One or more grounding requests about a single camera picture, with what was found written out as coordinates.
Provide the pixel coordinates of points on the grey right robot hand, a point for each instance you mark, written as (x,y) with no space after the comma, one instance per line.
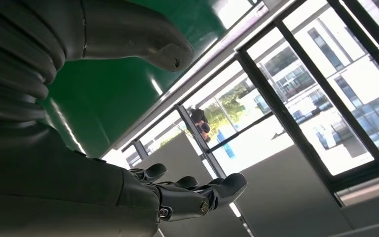
(62,196)

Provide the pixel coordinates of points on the green conveyor belt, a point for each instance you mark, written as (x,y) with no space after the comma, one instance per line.
(111,98)

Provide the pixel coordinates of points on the person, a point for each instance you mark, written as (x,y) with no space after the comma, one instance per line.
(201,122)

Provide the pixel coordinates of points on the blue container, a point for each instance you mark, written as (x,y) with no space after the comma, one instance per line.
(226,145)

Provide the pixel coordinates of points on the white ceiling light strip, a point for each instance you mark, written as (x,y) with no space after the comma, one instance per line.
(235,210)

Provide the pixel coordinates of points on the green tree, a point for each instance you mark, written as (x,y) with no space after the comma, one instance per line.
(222,108)

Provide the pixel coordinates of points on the glass office building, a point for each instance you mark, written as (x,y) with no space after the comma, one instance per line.
(366,108)

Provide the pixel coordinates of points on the black window frame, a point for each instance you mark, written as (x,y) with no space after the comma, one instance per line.
(287,124)

